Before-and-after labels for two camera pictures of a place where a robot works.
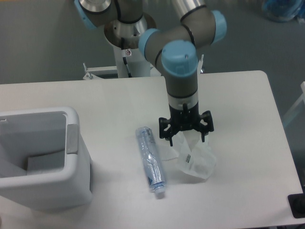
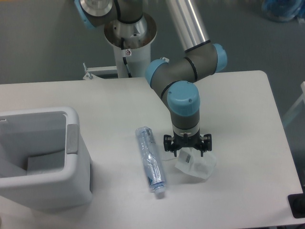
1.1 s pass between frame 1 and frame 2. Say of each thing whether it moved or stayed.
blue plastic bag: stayed
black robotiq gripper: moved
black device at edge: stayed
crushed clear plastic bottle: stayed
